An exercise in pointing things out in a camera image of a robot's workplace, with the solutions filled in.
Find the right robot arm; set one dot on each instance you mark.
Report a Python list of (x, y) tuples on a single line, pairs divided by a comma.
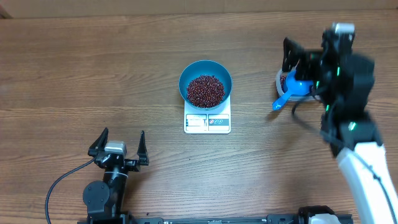
[(343, 81)]

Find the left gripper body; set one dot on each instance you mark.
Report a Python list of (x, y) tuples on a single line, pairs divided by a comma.
[(133, 165)]

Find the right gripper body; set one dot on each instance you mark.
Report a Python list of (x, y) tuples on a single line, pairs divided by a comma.
[(309, 66)]

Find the red beans in bowl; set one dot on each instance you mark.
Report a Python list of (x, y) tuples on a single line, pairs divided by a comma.
[(206, 91)]

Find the white digital kitchen scale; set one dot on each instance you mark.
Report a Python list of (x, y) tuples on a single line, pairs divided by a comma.
[(208, 121)]

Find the blue metal bowl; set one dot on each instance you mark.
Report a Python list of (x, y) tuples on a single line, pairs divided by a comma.
[(205, 67)]

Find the clear plastic container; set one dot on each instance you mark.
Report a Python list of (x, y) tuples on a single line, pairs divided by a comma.
[(280, 90)]

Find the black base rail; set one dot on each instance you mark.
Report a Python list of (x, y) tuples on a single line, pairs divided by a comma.
[(311, 214)]

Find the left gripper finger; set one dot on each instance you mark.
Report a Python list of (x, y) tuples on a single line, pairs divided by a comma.
[(142, 151), (99, 145)]

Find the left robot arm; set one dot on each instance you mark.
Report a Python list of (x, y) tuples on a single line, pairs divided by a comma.
[(104, 198)]

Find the blue plastic measuring scoop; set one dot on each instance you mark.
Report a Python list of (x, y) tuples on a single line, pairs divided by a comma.
[(292, 87)]

